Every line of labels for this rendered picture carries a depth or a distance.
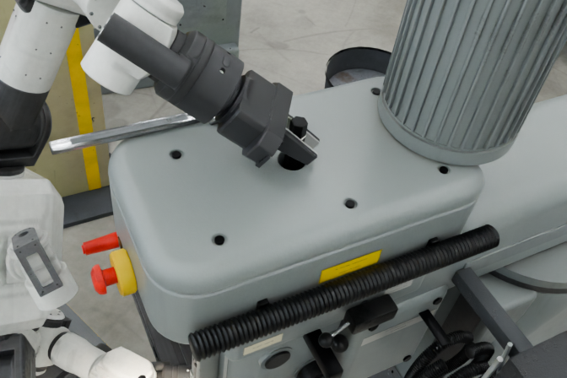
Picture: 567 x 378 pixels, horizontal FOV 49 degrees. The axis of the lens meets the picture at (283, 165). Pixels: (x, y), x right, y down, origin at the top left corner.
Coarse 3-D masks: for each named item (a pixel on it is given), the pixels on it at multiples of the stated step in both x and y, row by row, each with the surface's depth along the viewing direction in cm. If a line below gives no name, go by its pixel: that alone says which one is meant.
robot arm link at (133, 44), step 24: (120, 0) 69; (120, 24) 64; (144, 24) 67; (168, 24) 68; (96, 48) 69; (120, 48) 64; (144, 48) 65; (168, 48) 66; (192, 48) 69; (96, 72) 68; (120, 72) 69; (144, 72) 69; (168, 72) 66; (192, 72) 69; (168, 96) 71
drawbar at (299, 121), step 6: (294, 120) 76; (300, 120) 76; (294, 126) 76; (300, 126) 76; (306, 126) 76; (294, 132) 76; (300, 132) 76; (300, 138) 77; (288, 156) 79; (288, 162) 80; (294, 162) 80; (288, 168) 81; (294, 168) 81
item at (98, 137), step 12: (156, 120) 82; (168, 120) 82; (180, 120) 83; (192, 120) 83; (96, 132) 79; (108, 132) 80; (120, 132) 80; (132, 132) 80; (144, 132) 81; (60, 144) 77; (72, 144) 77; (84, 144) 78; (96, 144) 79
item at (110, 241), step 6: (114, 234) 91; (90, 240) 90; (96, 240) 90; (102, 240) 90; (108, 240) 91; (114, 240) 91; (84, 246) 90; (90, 246) 90; (96, 246) 90; (102, 246) 90; (108, 246) 91; (114, 246) 91; (84, 252) 90; (90, 252) 90; (96, 252) 91
